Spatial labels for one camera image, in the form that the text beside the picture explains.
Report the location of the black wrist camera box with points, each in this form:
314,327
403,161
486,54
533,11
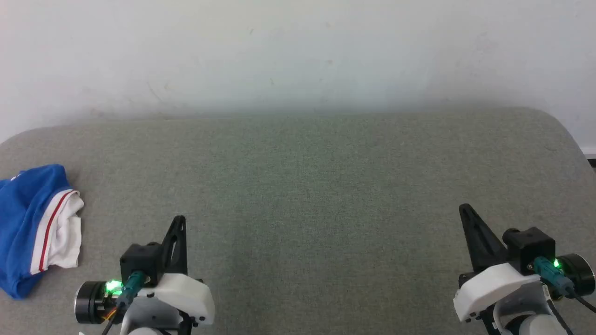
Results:
528,244
139,258

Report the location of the blue shirt white red trim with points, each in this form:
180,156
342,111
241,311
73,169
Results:
23,223

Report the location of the grey fabric sofa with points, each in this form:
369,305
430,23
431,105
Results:
298,209

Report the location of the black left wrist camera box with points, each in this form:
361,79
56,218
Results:
139,258

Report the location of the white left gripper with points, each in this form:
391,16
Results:
186,293

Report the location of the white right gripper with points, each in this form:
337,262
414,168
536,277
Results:
489,286

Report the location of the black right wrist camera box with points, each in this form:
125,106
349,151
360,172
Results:
528,244

